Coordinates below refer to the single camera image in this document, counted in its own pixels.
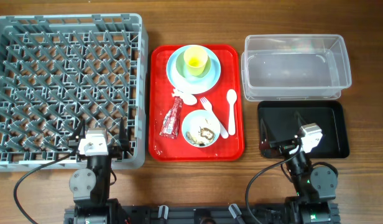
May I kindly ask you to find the yellow plastic cup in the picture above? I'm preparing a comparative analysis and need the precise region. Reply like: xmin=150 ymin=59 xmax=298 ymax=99
xmin=183 ymin=45 xmax=208 ymax=76

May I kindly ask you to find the food scraps and rice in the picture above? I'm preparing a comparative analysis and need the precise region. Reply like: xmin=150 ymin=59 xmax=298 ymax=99
xmin=186 ymin=118 xmax=216 ymax=147

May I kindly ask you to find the white napkin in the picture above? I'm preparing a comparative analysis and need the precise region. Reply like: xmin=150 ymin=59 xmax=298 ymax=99
xmin=172 ymin=88 xmax=197 ymax=106

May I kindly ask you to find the grey dishwasher rack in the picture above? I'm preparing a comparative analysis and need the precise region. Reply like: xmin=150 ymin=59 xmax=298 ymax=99
xmin=0 ymin=13 xmax=149 ymax=172

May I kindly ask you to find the white plastic fork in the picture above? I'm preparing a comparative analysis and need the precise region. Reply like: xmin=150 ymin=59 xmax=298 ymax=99
xmin=200 ymin=97 xmax=229 ymax=139

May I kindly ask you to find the green shallow bowl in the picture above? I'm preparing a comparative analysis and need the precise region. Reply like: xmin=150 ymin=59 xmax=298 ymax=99
xmin=176 ymin=51 xmax=211 ymax=83

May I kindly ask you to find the red sauce packet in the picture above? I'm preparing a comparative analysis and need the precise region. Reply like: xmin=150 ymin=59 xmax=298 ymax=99
xmin=160 ymin=96 xmax=183 ymax=139

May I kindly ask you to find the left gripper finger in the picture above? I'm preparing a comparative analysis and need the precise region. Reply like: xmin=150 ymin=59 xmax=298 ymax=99
xmin=72 ymin=119 xmax=85 ymax=141
xmin=119 ymin=118 xmax=129 ymax=150

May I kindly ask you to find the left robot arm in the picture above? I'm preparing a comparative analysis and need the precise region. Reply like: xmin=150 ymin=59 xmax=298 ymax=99
xmin=63 ymin=120 xmax=131 ymax=224

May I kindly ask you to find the black waste tray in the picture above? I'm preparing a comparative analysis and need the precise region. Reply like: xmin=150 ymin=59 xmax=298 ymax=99
xmin=257 ymin=101 xmax=350 ymax=159

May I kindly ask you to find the white plastic spoon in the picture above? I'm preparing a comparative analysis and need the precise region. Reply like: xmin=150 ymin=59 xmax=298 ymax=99
xmin=226 ymin=89 xmax=238 ymax=136

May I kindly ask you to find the light blue small bowl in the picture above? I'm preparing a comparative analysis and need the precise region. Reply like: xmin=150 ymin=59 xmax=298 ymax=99
xmin=182 ymin=110 xmax=220 ymax=147

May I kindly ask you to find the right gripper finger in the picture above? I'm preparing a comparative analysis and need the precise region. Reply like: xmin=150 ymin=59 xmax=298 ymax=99
xmin=293 ymin=111 xmax=307 ymax=137
xmin=259 ymin=118 xmax=270 ymax=142

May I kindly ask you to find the clear plastic bin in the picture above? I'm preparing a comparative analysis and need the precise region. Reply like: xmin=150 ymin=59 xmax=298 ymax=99
xmin=241 ymin=34 xmax=352 ymax=101

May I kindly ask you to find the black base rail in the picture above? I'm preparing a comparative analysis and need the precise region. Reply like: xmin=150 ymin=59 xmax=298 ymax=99
xmin=63 ymin=203 xmax=340 ymax=224

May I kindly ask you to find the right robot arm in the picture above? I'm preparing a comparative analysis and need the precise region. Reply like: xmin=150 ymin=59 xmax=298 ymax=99
xmin=253 ymin=105 xmax=349 ymax=223

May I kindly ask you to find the light blue plate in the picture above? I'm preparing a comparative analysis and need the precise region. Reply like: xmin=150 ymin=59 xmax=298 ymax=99
xmin=166 ymin=45 xmax=221 ymax=95

